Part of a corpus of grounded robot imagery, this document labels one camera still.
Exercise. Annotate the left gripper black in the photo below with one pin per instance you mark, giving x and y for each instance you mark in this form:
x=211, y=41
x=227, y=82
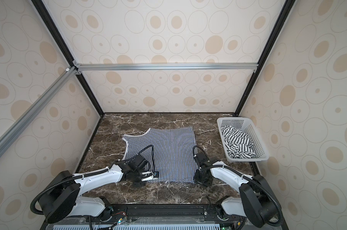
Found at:
x=140, y=184

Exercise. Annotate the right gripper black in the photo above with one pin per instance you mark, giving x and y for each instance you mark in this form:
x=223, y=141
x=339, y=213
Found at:
x=204, y=178

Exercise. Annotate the blue white striped tank top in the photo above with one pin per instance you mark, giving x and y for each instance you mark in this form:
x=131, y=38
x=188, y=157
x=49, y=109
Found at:
x=168, y=151

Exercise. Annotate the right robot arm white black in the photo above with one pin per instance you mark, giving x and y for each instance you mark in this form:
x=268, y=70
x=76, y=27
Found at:
x=257, y=202

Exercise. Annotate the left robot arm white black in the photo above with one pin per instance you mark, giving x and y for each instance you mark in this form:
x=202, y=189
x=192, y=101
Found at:
x=65, y=195

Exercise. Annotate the black white striped tank top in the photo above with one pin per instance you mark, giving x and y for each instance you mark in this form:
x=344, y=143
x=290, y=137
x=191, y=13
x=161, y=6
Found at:
x=237, y=143

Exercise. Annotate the white plastic laundry basket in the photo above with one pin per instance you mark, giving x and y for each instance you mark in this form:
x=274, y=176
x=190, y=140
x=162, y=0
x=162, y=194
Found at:
x=246, y=125

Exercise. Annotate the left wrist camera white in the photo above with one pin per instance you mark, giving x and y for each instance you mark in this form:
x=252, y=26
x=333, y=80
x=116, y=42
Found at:
x=147, y=176

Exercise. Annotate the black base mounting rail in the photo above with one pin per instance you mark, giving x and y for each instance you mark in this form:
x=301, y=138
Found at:
x=156, y=217

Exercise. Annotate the horizontal aluminium back rail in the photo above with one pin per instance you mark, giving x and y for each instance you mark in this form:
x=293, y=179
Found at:
x=171, y=66

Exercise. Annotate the diagonal aluminium left rail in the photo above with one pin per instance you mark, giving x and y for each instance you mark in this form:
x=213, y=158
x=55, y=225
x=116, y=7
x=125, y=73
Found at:
x=7, y=139

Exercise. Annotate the right black corner post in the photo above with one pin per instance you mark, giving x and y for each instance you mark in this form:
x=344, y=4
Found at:
x=287, y=8

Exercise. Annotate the black corner post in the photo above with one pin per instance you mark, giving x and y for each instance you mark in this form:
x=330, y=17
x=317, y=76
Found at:
x=59, y=40
x=287, y=8

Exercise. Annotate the left black corner post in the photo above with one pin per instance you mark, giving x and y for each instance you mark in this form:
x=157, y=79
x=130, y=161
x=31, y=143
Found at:
x=59, y=40

